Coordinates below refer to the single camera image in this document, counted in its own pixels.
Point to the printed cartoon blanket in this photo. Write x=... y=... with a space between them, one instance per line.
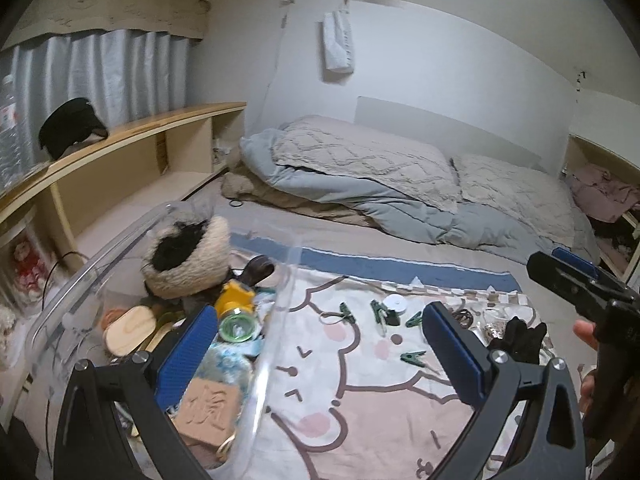
x=360 y=410

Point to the grey curtain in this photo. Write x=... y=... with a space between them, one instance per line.
x=125 y=75

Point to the wooden bedside shelf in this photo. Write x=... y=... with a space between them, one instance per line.
x=125 y=135

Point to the red white doll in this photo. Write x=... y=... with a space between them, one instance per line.
x=25 y=265

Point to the black knit gloves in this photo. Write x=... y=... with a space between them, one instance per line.
x=517 y=340

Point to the white hanging bag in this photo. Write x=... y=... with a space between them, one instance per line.
x=337 y=40

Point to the grey duvet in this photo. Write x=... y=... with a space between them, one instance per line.
x=400 y=200

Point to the dark hair clip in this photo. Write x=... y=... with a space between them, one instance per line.
x=257 y=270

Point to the beige doodled valance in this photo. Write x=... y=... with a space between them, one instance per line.
x=100 y=5

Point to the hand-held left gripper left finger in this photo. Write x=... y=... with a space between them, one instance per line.
x=185 y=355

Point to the clear water bottle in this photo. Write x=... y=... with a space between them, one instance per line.
x=9 y=130

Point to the beige fleece blanket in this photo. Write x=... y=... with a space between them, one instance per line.
x=260 y=196

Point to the beige fur hat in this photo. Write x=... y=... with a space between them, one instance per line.
x=210 y=260

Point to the white tape roll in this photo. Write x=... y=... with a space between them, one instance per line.
x=395 y=302

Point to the person's right hand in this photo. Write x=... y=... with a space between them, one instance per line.
x=584 y=334

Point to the oval wooden block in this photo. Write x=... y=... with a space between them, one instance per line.
x=130 y=330

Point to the small black clip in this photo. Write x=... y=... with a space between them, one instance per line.
x=392 y=318

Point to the white headboard panel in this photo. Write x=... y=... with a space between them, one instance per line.
x=450 y=130

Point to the grey blue striped bedsheet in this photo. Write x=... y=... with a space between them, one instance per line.
x=400 y=265

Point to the light blue patterned pouch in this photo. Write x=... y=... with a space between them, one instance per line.
x=227 y=367

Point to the clear plastic storage box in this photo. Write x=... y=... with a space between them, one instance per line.
x=280 y=310

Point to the beige quilted pillow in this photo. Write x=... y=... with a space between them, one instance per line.
x=510 y=190
x=350 y=155

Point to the yellow lid green jar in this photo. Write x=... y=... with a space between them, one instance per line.
x=235 y=310

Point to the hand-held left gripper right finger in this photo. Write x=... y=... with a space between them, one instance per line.
x=452 y=355

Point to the carved wooden block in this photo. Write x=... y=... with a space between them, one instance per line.
x=207 y=407

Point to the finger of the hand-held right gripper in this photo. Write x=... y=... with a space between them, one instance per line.
x=577 y=259
x=555 y=275

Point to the wooden side shelf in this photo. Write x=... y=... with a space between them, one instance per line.
x=580 y=152

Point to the black cap on shelf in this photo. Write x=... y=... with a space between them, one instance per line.
x=70 y=125

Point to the pink clothes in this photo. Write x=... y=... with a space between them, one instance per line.
x=600 y=190

